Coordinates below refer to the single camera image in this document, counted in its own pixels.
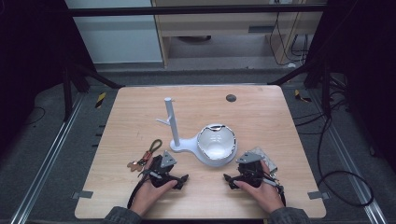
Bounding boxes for aluminium floor rail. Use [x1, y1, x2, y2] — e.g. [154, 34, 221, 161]
[309, 90, 389, 224]
[8, 92, 86, 224]

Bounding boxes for hanging black cables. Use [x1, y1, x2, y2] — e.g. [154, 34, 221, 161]
[268, 10, 311, 68]

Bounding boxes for wooden shelf unit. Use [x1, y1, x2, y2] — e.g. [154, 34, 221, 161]
[150, 0, 328, 69]

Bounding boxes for black wrist strap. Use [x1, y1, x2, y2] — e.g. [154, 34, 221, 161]
[126, 176, 149, 210]
[277, 185, 288, 207]

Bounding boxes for black metal stand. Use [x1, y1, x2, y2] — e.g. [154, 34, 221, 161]
[60, 59, 125, 123]
[267, 57, 349, 118]

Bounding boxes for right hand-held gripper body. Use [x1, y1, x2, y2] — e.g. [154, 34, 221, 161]
[235, 151, 283, 189]

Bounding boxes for grey metal table bracket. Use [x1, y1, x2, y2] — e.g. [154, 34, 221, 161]
[306, 190, 331, 201]
[71, 189, 94, 201]

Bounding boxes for crumpled clear plastic bag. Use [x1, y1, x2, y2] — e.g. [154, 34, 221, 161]
[250, 146, 279, 175]

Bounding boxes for black horizontal frame bar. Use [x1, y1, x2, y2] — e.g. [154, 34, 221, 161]
[64, 5, 328, 18]

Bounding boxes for thick black floor cable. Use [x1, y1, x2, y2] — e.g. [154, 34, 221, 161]
[293, 92, 375, 209]

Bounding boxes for white stand with bowl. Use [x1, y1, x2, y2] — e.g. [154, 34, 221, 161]
[156, 96, 238, 168]

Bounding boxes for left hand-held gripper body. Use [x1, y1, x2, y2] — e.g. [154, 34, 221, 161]
[138, 150, 179, 189]

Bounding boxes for yellow black striped tape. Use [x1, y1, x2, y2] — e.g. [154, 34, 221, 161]
[293, 89, 313, 104]
[94, 91, 107, 109]

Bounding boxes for white cabinet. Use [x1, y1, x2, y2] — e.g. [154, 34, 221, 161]
[64, 0, 164, 65]

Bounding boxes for keychain with braided cord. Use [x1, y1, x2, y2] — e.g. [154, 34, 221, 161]
[126, 138, 163, 173]

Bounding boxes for person's left hand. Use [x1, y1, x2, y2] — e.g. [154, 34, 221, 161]
[129, 157, 178, 217]

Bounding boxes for person's right hand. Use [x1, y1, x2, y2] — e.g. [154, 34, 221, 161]
[233, 160, 286, 215]

